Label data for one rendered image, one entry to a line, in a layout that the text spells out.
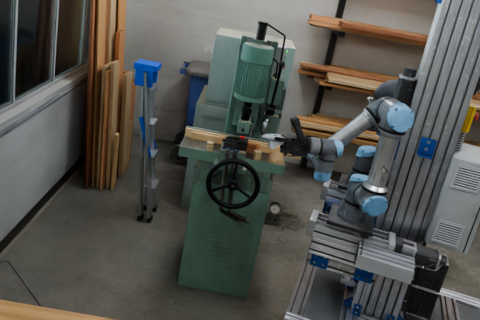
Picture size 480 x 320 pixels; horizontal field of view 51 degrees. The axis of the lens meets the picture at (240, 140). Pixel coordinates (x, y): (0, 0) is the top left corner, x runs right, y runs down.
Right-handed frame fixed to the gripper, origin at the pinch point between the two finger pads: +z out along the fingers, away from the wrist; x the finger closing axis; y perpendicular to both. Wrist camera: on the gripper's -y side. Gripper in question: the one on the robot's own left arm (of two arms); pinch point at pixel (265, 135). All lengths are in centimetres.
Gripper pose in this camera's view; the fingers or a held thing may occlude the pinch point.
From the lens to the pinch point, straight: 216.2
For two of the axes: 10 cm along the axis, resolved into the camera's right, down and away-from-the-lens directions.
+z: -9.7, -1.2, -2.0
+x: -1.7, -2.2, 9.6
